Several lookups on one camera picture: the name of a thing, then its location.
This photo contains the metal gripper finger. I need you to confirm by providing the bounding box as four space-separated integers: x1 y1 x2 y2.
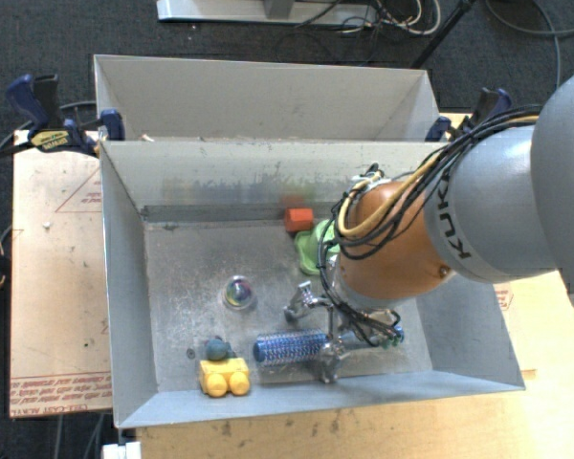
282 280 334 324
313 340 351 384

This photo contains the blue mesh hair roller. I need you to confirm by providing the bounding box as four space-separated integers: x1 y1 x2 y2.
253 330 330 365

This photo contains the light green cloth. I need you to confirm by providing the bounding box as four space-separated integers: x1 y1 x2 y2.
294 219 342 276

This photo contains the clear glass dome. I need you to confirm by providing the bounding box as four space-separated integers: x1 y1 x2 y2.
221 274 259 312

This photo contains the orange-red block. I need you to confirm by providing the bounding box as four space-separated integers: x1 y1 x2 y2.
283 208 315 234

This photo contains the dark teal ball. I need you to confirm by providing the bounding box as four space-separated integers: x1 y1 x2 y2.
205 337 234 362

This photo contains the yellow toy block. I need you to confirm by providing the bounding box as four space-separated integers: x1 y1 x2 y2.
198 357 252 399

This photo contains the grey metal bin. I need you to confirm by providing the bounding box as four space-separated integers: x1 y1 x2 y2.
93 54 526 429

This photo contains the brown cardboard board, red print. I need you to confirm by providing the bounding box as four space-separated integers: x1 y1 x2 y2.
9 129 115 420

